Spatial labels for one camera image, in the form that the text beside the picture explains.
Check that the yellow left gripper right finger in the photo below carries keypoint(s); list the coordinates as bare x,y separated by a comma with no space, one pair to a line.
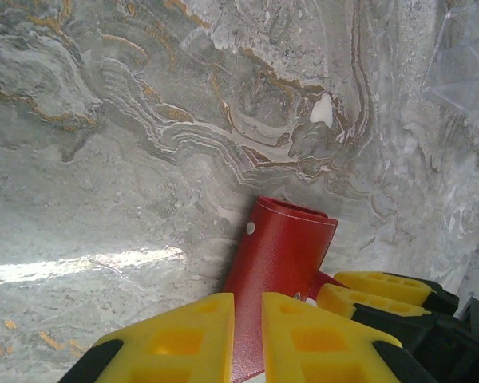
315,343

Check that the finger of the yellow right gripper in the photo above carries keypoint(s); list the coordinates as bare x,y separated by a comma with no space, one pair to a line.
363,305
395,285

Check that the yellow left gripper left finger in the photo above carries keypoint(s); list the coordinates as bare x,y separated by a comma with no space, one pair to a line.
171,343

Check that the red leather card holder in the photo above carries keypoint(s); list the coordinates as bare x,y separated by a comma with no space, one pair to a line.
279,255

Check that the clear acrylic card stand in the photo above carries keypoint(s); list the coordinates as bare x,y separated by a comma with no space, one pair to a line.
465,60

